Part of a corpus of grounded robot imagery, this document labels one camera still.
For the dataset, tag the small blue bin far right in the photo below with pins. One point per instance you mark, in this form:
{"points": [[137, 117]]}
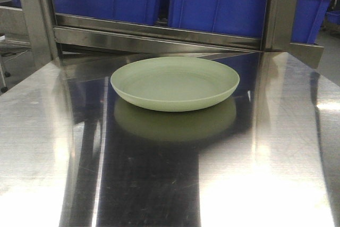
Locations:
{"points": [[332, 20]]}

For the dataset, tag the blue plastic bin right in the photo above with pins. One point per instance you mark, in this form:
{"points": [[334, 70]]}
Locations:
{"points": [[309, 15]]}

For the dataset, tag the metal cart at left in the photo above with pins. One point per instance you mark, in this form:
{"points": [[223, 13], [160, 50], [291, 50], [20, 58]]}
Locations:
{"points": [[14, 38]]}

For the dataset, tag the stainless steel shelf rack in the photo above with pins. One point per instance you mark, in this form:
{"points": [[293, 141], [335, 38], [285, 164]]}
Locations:
{"points": [[49, 32]]}

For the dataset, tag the blue plastic bin middle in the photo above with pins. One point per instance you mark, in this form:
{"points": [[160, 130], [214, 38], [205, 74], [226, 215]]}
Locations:
{"points": [[230, 17]]}

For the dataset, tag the green round plate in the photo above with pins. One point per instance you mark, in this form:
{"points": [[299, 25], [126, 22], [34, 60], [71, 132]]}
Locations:
{"points": [[175, 84]]}

